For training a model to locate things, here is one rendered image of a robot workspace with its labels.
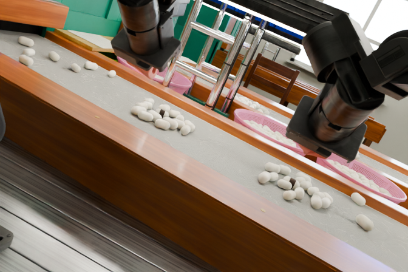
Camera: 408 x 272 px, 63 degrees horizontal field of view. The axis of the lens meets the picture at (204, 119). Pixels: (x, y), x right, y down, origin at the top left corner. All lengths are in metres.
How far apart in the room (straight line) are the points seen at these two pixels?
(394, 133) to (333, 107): 5.74
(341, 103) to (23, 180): 0.45
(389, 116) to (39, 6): 5.59
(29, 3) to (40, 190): 0.58
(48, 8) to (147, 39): 0.56
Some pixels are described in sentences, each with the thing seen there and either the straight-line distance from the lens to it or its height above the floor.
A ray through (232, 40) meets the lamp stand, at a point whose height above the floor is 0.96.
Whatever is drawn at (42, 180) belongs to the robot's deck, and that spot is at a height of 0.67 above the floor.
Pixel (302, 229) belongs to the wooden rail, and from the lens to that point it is 0.55.
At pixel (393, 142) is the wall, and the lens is 6.20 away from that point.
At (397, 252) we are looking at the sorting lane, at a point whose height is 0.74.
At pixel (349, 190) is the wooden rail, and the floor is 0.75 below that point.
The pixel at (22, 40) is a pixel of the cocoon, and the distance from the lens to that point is 1.00.
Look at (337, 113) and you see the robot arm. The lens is 0.44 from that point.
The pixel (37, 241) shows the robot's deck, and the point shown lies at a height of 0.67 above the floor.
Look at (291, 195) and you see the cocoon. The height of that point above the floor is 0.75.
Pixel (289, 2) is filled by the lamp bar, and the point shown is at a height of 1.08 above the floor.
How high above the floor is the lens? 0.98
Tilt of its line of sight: 15 degrees down
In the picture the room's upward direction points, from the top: 24 degrees clockwise
